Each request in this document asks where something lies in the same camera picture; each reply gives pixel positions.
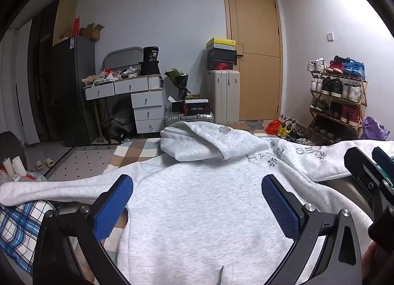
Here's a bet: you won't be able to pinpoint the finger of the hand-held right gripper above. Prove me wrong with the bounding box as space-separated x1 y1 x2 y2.
372 147 394 178
344 147 394 222

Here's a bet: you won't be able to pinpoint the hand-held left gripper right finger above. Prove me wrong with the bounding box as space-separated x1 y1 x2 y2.
261 175 364 285

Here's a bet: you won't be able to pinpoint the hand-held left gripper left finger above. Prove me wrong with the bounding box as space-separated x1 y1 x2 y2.
32 174 134 285

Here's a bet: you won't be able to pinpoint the light grey hoodie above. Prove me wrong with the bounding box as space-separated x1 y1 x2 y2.
0 121 394 285

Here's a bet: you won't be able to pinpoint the person's right hand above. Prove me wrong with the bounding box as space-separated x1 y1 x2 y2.
361 240 384 285

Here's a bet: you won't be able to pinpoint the purple plastic bag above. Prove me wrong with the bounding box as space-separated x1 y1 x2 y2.
361 116 390 141

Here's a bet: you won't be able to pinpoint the grey dotted rug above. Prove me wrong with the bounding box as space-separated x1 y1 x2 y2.
45 145 118 181

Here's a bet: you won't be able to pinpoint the beige blue checked bed sheet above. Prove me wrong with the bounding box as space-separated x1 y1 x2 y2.
106 137 173 178

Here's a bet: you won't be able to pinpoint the wooden shoe rack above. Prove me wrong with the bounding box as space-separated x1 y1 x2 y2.
308 69 369 141

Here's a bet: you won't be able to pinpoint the pile of scattered shoes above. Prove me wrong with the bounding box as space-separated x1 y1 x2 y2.
279 115 337 146

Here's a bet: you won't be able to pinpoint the orange plastic bag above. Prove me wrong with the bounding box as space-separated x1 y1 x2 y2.
265 119 284 135

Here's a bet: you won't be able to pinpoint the black duffel bag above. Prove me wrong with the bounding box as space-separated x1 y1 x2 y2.
100 100 136 144

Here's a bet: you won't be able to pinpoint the blue plaid cloth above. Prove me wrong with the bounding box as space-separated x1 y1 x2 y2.
0 200 60 275

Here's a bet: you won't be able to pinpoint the white drawer desk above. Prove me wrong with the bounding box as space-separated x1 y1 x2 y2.
83 74 167 140

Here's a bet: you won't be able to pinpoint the silver suitcase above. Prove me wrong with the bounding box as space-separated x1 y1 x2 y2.
163 112 215 128

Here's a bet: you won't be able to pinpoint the dark grey refrigerator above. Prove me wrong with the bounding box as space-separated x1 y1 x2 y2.
51 35 98 147

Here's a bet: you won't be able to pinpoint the black red striped shoe box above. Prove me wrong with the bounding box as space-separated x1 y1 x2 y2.
171 99 212 115

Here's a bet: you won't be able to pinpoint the pile of desk clutter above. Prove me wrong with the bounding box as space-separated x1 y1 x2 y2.
82 67 142 86

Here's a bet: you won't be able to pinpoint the flower bouquet black wrap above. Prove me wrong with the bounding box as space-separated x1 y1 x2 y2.
164 68 192 101

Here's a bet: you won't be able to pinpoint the black square box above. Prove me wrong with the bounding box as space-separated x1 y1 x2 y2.
138 61 161 76

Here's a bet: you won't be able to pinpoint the black wardrobe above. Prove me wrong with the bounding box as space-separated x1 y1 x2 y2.
27 11 62 143

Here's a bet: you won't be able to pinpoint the grey arched mirror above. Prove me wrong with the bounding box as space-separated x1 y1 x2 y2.
103 46 144 72

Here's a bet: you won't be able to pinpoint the light wooden door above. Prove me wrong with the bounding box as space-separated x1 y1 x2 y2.
223 0 284 122

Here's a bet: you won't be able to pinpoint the white wardrobe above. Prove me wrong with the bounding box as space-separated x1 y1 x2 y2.
0 20 40 147

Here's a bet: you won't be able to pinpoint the black shoe box red logo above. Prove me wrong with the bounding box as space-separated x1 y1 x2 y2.
207 61 237 71

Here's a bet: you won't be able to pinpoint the black paper bag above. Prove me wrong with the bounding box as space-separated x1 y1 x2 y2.
143 46 161 63

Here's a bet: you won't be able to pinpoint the plain black shoe box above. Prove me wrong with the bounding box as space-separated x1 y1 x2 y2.
207 49 237 62

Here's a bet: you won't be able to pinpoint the yellow lid shoe box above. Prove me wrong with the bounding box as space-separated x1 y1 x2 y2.
206 37 237 51

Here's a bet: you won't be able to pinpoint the open cardboard box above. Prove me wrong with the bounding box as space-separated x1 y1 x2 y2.
79 23 105 41

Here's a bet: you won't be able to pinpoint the tall flat cardboard sheet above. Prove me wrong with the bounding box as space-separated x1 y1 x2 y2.
52 0 77 47

